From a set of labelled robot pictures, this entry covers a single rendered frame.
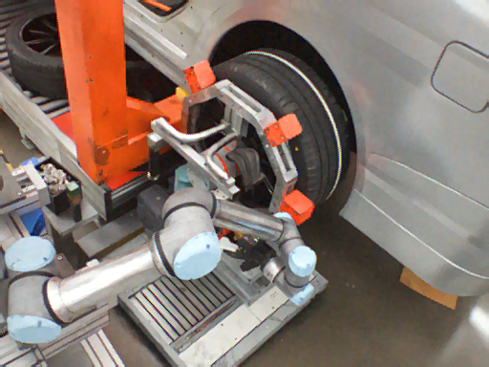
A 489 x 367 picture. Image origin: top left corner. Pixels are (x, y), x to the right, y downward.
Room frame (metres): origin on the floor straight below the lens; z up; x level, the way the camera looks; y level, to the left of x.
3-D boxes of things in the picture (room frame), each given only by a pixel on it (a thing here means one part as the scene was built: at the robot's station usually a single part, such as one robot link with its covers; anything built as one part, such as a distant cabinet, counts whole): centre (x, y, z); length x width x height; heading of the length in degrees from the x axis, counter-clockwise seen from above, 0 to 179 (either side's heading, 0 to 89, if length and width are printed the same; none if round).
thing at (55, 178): (1.34, 0.78, 0.51); 0.20 x 0.14 x 0.13; 59
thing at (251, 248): (0.96, -0.08, 0.86); 0.12 x 0.08 x 0.09; 52
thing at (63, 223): (1.36, 0.80, 0.44); 0.43 x 0.17 x 0.03; 52
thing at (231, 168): (1.31, 0.10, 0.85); 0.21 x 0.14 x 0.14; 142
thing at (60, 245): (1.38, 0.82, 0.21); 0.10 x 0.10 x 0.42; 52
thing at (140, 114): (1.75, 0.40, 0.69); 0.52 x 0.17 x 0.35; 142
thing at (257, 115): (1.37, 0.06, 0.85); 0.54 x 0.07 x 0.54; 52
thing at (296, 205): (1.18, -0.19, 0.85); 0.09 x 0.08 x 0.07; 52
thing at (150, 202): (1.58, 0.28, 0.26); 0.42 x 0.18 x 0.35; 142
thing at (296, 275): (0.88, -0.20, 0.95); 0.11 x 0.08 x 0.11; 25
